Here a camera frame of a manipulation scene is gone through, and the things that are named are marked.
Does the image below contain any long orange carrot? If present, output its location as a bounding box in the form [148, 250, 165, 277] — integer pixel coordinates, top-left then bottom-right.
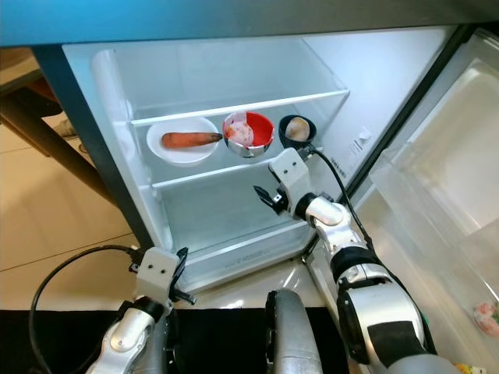
[161, 132, 224, 150]

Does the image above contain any glass fridge shelf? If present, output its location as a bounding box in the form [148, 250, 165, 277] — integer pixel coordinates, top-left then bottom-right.
[125, 39, 352, 127]
[147, 117, 317, 189]

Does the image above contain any silver fridge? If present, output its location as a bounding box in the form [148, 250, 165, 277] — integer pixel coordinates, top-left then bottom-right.
[0, 0, 499, 293]

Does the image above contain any pale round onion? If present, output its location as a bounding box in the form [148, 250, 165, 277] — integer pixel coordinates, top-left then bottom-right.
[283, 117, 309, 141]

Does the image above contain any steel bowl red inside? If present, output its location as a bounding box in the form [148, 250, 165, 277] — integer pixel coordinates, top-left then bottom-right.
[221, 111, 275, 159]

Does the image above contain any black floor mat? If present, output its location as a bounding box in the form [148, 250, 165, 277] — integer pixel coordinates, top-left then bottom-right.
[0, 308, 352, 374]

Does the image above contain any pink raw meat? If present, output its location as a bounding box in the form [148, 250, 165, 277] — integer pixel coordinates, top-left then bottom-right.
[224, 117, 253, 149]

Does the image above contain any grey robot leg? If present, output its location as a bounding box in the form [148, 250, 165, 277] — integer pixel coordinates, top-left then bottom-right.
[264, 289, 330, 374]

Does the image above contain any grey slipper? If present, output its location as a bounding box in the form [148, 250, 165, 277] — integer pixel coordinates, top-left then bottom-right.
[49, 117, 83, 141]

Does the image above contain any pink white food pack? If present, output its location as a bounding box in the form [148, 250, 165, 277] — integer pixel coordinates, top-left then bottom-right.
[473, 302, 499, 337]

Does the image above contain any light wooden table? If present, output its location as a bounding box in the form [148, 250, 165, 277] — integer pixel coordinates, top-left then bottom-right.
[0, 47, 102, 184]

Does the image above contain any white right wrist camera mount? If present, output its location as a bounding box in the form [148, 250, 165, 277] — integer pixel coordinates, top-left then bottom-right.
[269, 146, 313, 211]

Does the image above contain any dark cup with handle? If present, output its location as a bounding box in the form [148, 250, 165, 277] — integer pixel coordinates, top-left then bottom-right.
[278, 115, 318, 152]

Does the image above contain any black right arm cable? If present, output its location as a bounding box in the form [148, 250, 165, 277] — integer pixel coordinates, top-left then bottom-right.
[304, 144, 375, 250]

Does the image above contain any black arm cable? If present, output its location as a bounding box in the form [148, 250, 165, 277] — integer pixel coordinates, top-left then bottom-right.
[29, 244, 145, 374]
[304, 144, 375, 250]

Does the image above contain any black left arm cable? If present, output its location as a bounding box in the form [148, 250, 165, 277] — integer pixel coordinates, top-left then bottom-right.
[29, 244, 145, 374]

